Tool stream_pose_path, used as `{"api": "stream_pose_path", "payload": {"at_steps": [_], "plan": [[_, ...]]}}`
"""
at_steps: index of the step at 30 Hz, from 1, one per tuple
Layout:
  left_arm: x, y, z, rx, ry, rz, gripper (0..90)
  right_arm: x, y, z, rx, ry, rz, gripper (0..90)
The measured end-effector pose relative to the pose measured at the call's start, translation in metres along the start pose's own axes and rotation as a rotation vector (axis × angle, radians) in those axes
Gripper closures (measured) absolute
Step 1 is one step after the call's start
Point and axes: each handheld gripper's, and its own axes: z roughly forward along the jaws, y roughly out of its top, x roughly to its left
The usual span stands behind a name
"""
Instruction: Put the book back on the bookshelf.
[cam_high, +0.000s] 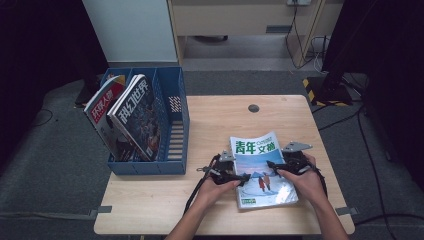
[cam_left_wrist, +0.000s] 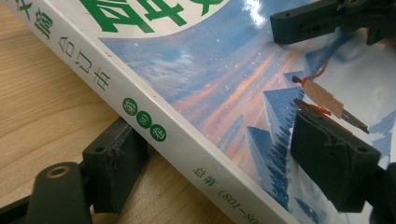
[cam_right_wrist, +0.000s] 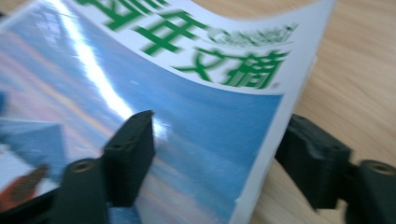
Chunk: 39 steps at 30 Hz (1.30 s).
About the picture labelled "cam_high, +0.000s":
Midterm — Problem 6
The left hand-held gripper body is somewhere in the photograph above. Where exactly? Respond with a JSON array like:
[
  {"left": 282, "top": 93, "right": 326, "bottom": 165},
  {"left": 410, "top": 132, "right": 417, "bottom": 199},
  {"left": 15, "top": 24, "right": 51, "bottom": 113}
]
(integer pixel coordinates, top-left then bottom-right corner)
[{"left": 203, "top": 149, "right": 241, "bottom": 186}]

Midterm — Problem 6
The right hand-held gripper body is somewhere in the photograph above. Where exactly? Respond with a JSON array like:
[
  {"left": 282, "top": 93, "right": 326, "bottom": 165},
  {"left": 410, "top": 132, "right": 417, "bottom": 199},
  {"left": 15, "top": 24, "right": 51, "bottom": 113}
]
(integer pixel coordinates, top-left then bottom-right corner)
[{"left": 281, "top": 141, "right": 314, "bottom": 176}]

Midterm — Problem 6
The magazine with snowy scene cover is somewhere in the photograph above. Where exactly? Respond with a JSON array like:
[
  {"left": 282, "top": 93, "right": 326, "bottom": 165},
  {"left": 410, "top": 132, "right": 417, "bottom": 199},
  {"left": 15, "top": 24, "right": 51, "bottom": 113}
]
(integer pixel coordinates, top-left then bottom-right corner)
[{"left": 229, "top": 130, "right": 299, "bottom": 210}]

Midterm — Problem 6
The blue plastic file rack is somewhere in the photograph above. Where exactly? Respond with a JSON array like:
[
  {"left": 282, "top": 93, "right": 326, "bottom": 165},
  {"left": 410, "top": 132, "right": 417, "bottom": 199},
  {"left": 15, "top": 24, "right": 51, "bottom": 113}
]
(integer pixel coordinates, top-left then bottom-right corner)
[{"left": 99, "top": 65, "right": 191, "bottom": 176}]

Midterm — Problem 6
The magazine with dark blue cover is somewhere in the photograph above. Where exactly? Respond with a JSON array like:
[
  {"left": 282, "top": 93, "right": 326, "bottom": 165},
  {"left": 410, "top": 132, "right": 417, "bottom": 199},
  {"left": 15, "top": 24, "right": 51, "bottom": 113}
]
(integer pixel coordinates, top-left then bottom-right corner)
[{"left": 108, "top": 73, "right": 163, "bottom": 163}]

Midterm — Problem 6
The magazine with portrait cover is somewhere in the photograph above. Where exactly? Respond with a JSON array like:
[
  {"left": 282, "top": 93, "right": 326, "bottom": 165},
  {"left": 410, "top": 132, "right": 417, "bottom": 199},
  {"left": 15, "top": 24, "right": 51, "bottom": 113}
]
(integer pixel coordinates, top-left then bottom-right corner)
[{"left": 83, "top": 74, "right": 129, "bottom": 162}]

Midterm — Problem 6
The person's left hand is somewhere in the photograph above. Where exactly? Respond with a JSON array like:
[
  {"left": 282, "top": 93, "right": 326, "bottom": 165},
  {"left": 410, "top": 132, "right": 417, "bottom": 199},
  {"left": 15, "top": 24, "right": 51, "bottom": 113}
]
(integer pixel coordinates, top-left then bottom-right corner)
[{"left": 194, "top": 178, "right": 242, "bottom": 214}]

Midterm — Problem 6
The person's right hand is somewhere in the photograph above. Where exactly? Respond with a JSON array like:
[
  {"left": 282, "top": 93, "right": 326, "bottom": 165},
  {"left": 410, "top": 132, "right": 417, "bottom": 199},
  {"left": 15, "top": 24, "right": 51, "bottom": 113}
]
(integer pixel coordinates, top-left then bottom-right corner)
[{"left": 277, "top": 153, "right": 329, "bottom": 208}]

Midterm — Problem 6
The grey tape strip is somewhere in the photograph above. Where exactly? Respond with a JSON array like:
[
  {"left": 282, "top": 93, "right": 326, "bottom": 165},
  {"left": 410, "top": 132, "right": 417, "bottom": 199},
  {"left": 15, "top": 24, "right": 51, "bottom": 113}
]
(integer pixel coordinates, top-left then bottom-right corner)
[
  {"left": 334, "top": 206, "right": 359, "bottom": 216},
  {"left": 89, "top": 205, "right": 113, "bottom": 219}
]

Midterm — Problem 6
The dark curtain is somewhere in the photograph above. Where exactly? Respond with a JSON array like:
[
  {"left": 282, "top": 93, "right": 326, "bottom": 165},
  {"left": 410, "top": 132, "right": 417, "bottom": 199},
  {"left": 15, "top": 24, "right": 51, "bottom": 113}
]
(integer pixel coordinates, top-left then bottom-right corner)
[
  {"left": 323, "top": 0, "right": 424, "bottom": 191},
  {"left": 0, "top": 0, "right": 109, "bottom": 168}
]

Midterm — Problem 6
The beige wooden desk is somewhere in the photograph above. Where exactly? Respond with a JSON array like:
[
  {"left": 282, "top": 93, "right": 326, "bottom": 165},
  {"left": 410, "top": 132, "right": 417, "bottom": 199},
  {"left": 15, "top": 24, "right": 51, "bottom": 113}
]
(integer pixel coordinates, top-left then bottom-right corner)
[{"left": 166, "top": 0, "right": 344, "bottom": 69}]

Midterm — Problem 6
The white cabinet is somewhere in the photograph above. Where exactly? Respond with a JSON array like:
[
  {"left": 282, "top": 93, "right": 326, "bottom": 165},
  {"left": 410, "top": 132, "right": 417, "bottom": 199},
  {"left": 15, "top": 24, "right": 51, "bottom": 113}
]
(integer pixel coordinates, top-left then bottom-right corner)
[{"left": 81, "top": 0, "right": 179, "bottom": 64}]

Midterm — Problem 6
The right hand-held gripper cable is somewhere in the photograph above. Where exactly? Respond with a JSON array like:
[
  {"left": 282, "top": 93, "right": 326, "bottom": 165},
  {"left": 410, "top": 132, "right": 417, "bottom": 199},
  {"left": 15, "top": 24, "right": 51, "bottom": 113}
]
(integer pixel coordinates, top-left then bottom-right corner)
[{"left": 309, "top": 165, "right": 329, "bottom": 198}]

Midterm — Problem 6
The black floor cable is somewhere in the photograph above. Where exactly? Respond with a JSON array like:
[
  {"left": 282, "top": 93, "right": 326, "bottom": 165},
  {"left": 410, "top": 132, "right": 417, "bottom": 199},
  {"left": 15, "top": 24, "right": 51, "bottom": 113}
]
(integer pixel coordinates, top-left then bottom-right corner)
[
  {"left": 357, "top": 106, "right": 389, "bottom": 240},
  {"left": 316, "top": 111, "right": 363, "bottom": 132},
  {"left": 33, "top": 109, "right": 54, "bottom": 128},
  {"left": 352, "top": 211, "right": 424, "bottom": 222}
]

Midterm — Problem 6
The black hanging power cable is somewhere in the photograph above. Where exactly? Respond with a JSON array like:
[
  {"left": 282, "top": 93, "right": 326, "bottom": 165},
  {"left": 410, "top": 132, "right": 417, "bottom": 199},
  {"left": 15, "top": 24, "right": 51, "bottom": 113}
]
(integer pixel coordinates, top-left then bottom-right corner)
[{"left": 284, "top": 4, "right": 316, "bottom": 71}]

